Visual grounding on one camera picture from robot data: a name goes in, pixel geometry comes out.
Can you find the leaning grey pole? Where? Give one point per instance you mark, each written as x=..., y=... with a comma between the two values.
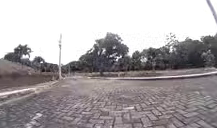
x=214, y=13

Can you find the pale straight concrete kerb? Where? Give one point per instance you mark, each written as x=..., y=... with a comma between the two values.
x=12, y=92

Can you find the pale curved concrete kerb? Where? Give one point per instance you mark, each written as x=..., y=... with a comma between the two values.
x=156, y=77

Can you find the row of trees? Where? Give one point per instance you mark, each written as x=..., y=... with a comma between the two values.
x=106, y=53

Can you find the straight grey utility pole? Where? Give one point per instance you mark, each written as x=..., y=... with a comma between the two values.
x=59, y=56

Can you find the grass verge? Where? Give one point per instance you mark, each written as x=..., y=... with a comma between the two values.
x=156, y=72

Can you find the grey brick paved road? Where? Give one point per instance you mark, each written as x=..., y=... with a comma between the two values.
x=112, y=103

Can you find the brown earth bank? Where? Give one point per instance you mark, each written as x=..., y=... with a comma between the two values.
x=16, y=75

